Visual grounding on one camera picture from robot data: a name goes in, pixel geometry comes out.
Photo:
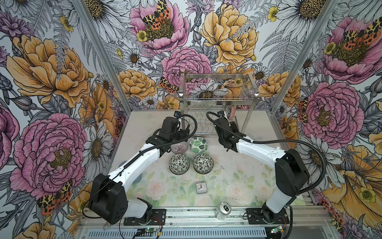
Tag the black white floral bowl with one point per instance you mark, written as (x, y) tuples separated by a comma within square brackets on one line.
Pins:
[(230, 111)]

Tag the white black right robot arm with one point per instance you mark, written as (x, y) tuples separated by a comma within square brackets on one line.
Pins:
[(290, 172)]

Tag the silver drink can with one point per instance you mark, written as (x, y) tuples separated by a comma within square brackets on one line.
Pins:
[(223, 210)]

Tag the green leaf print bowl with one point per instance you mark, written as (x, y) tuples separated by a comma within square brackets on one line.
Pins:
[(198, 145)]

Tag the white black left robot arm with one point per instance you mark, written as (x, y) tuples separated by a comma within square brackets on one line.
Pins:
[(108, 195)]

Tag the small square alarm clock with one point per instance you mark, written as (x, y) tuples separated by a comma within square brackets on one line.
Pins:
[(201, 187)]

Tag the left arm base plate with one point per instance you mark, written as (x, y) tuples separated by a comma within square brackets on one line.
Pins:
[(154, 217)]

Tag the white vented cable duct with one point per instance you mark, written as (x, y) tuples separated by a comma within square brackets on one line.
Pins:
[(184, 233)]

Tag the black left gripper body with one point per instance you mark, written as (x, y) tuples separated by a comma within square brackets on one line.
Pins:
[(178, 135)]

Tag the black white patterned bowl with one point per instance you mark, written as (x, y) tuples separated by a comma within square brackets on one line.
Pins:
[(203, 164)]

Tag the aluminium front rail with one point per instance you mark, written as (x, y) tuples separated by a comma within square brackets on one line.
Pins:
[(204, 217)]

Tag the stainless steel dish rack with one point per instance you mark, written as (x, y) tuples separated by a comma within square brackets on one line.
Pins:
[(201, 93)]

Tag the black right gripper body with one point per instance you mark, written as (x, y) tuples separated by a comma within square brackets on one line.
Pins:
[(234, 126)]

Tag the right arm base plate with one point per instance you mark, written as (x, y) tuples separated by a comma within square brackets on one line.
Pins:
[(260, 216)]

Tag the purple striped bowl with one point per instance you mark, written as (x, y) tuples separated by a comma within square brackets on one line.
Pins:
[(179, 148)]

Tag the green circuit board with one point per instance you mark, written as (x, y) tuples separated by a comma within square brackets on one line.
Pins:
[(146, 232)]

